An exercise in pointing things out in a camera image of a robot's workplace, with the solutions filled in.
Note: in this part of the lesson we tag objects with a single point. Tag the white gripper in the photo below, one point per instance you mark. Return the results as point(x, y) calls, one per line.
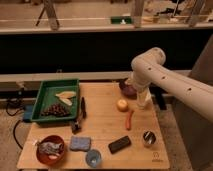
point(143, 98)

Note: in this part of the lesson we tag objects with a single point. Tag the yellow apple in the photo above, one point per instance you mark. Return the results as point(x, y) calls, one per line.
point(122, 105)

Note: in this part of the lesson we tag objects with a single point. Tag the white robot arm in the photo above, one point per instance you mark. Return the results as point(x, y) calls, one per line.
point(148, 68)

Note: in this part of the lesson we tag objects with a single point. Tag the green plastic tray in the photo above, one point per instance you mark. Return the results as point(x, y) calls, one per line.
point(46, 97)

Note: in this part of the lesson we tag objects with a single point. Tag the purple bowl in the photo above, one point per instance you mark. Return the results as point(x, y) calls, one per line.
point(126, 88)

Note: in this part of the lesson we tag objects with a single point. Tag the orange carrot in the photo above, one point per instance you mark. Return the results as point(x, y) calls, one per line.
point(128, 119)

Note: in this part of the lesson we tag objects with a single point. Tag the shiny metal cup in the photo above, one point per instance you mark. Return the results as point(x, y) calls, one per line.
point(149, 138)

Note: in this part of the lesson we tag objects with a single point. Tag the black rectangular block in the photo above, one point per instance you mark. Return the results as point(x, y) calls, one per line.
point(119, 144)

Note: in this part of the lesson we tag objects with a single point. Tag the black marker pen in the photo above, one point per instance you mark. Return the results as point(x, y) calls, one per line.
point(83, 107)

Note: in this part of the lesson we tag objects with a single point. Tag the small black clip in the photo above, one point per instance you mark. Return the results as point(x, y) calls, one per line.
point(75, 127)

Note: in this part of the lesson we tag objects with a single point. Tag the blue sponge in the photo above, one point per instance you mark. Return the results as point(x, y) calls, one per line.
point(80, 143)

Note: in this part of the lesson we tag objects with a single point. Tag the blue glass cup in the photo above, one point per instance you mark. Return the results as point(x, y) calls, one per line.
point(93, 158)

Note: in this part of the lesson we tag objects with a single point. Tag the pale banana slice lower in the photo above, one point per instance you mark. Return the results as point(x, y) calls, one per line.
point(66, 101)

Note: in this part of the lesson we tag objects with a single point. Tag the pale banana slice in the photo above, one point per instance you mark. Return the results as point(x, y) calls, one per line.
point(66, 94)
point(66, 101)

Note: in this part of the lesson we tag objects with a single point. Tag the pale banana slice upper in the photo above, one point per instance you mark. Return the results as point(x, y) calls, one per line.
point(66, 94)

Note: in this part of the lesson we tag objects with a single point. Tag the green box in background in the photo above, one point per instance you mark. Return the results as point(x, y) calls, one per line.
point(121, 20)

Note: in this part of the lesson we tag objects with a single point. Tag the bunch of dark grapes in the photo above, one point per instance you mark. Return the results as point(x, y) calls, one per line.
point(56, 110)

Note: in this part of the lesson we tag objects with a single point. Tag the crumpled grey wrapper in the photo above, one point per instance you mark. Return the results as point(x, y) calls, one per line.
point(50, 148)

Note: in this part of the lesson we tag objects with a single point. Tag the red bowl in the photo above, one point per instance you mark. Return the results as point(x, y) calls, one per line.
point(50, 159)

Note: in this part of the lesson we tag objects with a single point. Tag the blue power box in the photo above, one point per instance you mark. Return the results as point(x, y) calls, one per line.
point(27, 113)

